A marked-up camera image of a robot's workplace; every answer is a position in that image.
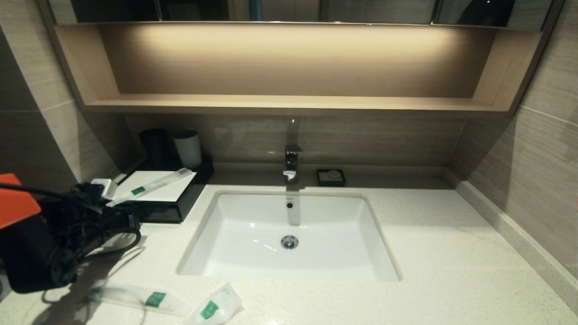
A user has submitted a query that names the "slim long toothbrush packet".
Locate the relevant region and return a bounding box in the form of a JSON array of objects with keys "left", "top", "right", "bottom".
[{"left": 107, "top": 168, "right": 193, "bottom": 208}]

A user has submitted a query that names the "black amenity box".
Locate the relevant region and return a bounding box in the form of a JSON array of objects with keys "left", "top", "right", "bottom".
[{"left": 106, "top": 156, "right": 215, "bottom": 224}]

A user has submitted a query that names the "black cup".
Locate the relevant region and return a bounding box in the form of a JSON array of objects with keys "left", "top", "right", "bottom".
[{"left": 139, "top": 129, "right": 173, "bottom": 167}]

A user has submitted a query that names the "wide long frosted packet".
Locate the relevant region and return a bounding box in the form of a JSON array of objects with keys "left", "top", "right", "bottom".
[{"left": 88, "top": 280, "right": 192, "bottom": 316}]

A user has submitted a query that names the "grey cup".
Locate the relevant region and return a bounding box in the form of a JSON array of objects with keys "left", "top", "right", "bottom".
[{"left": 173, "top": 130, "right": 202, "bottom": 169}]

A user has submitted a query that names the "white sink basin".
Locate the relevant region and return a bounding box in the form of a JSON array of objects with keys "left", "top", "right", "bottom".
[{"left": 177, "top": 190, "right": 401, "bottom": 283}]

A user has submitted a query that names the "small square frosted packet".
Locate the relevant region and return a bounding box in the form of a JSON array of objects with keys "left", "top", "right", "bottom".
[{"left": 184, "top": 282, "right": 244, "bottom": 325}]

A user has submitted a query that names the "chrome faucet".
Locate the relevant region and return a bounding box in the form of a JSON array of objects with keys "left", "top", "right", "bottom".
[{"left": 283, "top": 119, "right": 304, "bottom": 184}]

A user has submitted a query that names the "black soap dish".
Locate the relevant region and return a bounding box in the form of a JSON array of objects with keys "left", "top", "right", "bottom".
[{"left": 316, "top": 169, "right": 346, "bottom": 187}]

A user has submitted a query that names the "mirror cabinet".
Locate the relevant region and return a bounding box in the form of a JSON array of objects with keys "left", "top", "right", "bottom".
[{"left": 47, "top": 0, "right": 563, "bottom": 31}]

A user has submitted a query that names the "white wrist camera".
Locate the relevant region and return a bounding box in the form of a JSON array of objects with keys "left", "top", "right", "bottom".
[{"left": 92, "top": 178, "right": 119, "bottom": 200}]

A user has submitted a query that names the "wooden wall niche shelf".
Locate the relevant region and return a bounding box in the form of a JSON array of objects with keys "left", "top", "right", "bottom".
[{"left": 38, "top": 20, "right": 545, "bottom": 116}]

